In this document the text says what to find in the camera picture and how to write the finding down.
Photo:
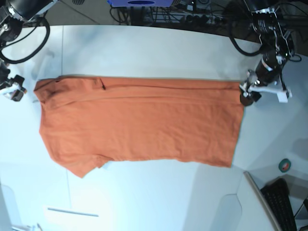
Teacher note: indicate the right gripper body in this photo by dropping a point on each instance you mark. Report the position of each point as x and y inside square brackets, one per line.
[5, 80]

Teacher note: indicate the white paper sheet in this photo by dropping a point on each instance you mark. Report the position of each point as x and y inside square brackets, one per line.
[61, 219]

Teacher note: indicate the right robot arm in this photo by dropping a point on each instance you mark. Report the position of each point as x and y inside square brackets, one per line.
[19, 19]

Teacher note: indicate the green tape roll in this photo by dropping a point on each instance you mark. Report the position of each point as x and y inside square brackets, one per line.
[284, 165]

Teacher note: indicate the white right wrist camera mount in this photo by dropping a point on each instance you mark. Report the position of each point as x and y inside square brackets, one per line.
[8, 91]

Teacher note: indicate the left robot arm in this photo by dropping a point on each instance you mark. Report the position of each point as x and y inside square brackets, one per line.
[277, 48]

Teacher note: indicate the orange t-shirt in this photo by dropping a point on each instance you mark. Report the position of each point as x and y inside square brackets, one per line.
[87, 122]

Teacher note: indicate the black keyboard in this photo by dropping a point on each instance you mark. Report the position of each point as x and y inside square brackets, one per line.
[277, 197]

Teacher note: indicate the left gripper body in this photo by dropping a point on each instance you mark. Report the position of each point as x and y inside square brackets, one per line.
[266, 72]

